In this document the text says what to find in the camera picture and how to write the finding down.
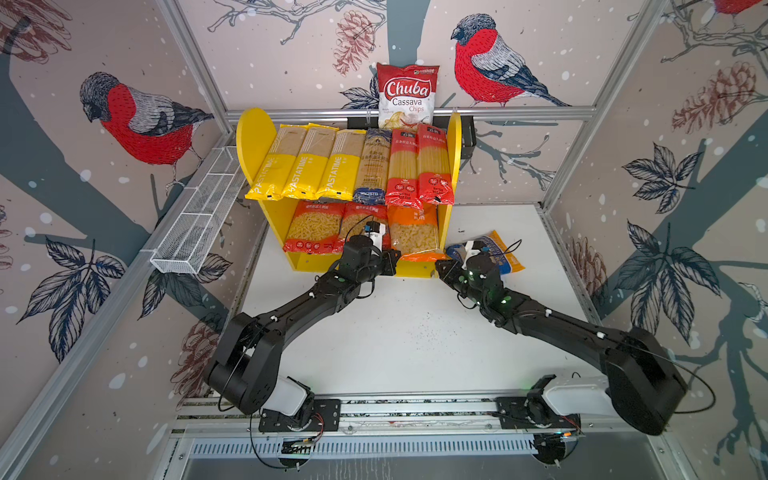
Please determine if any black wall basket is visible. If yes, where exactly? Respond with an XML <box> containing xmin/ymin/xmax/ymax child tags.
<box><xmin>347</xmin><ymin>115</ymin><xmax>477</xmax><ymax>160</ymax></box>

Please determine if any blue orecchiette pasta bag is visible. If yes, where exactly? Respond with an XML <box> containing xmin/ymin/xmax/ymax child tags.
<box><xmin>445</xmin><ymin>230</ymin><xmax>525</xmax><ymax>275</ymax></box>

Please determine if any white wire wall basket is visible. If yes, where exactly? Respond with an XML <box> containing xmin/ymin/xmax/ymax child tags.
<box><xmin>151</xmin><ymin>146</ymin><xmax>246</xmax><ymax>275</ymax></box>

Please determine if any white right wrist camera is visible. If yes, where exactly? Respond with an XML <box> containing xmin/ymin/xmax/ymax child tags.
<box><xmin>463</xmin><ymin>240</ymin><xmax>489</xmax><ymax>269</ymax></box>

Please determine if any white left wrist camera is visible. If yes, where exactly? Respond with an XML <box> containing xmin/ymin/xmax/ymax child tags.
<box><xmin>363</xmin><ymin>221</ymin><xmax>387</xmax><ymax>251</ymax></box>

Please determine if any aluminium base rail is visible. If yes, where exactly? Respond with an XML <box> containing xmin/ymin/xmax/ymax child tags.
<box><xmin>170</xmin><ymin>394</ymin><xmax>648</xmax><ymax>462</ymax></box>

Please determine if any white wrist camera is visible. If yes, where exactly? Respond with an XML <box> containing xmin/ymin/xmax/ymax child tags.
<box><xmin>363</xmin><ymin>221</ymin><xmax>387</xmax><ymax>251</ymax></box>
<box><xmin>463</xmin><ymin>240</ymin><xmax>489</xmax><ymax>269</ymax></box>

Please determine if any dark blue spaghetti pack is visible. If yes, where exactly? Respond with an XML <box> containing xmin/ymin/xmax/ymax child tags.
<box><xmin>353</xmin><ymin>129</ymin><xmax>392</xmax><ymax>205</ymax></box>

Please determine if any Chuba cassava chips bag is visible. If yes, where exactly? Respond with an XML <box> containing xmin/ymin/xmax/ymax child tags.
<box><xmin>377</xmin><ymin>63</ymin><xmax>439</xmax><ymax>131</ymax></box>

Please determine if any red spaghetti pack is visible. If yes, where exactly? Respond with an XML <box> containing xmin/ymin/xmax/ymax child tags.
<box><xmin>385</xmin><ymin>129</ymin><xmax>422</xmax><ymax>209</ymax></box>
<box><xmin>417</xmin><ymin>124</ymin><xmax>454</xmax><ymax>205</ymax></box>

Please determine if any orange pasta bag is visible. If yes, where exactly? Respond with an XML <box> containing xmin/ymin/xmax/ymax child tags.
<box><xmin>387</xmin><ymin>204</ymin><xmax>446</xmax><ymax>262</ymax></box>

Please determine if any red fusilli bag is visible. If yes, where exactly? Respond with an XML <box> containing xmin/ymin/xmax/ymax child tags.
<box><xmin>334</xmin><ymin>202</ymin><xmax>391</xmax><ymax>253</ymax></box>
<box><xmin>283</xmin><ymin>200</ymin><xmax>346</xmax><ymax>255</ymax></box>

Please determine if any yellow spaghetti pack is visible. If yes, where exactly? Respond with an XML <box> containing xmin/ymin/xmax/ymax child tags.
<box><xmin>318</xmin><ymin>129</ymin><xmax>366</xmax><ymax>201</ymax></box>
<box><xmin>245</xmin><ymin>125</ymin><xmax>309</xmax><ymax>201</ymax></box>
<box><xmin>282</xmin><ymin>124</ymin><xmax>338</xmax><ymax>201</ymax></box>

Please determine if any yellow wooden shelf unit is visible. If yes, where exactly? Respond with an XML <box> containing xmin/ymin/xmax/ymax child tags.
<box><xmin>236</xmin><ymin>108</ymin><xmax>462</xmax><ymax>278</ymax></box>

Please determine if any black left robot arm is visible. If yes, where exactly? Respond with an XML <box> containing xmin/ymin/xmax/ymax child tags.
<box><xmin>203</xmin><ymin>235</ymin><xmax>401</xmax><ymax>415</ymax></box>

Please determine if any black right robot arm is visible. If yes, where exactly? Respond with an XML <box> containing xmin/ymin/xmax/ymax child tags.
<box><xmin>435</xmin><ymin>252</ymin><xmax>687</xmax><ymax>436</ymax></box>

